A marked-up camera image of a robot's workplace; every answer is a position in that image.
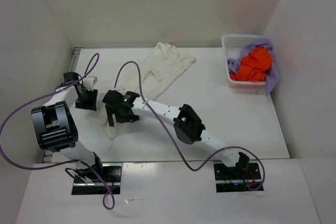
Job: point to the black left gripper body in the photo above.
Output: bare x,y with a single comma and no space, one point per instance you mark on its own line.
82,88

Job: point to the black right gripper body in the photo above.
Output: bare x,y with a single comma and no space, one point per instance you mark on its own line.
116,109

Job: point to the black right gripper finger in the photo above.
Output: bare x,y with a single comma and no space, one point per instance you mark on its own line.
110,112
122,116

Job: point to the white t shirt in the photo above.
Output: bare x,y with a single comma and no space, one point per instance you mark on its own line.
164,64

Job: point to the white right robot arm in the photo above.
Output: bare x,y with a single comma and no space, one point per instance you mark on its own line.
188,126

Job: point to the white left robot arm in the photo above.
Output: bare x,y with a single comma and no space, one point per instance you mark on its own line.
55,127

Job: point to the white plastic laundry basket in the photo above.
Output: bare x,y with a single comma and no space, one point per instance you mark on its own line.
232,46

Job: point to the orange t shirt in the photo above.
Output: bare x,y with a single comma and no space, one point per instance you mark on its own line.
251,66

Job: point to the lavender t shirt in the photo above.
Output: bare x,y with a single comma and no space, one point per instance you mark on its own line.
272,77

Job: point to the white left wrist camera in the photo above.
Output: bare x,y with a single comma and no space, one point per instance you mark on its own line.
89,83

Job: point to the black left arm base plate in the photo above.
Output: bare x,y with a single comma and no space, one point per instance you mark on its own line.
111,174

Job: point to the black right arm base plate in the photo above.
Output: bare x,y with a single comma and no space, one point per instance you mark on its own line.
230,179

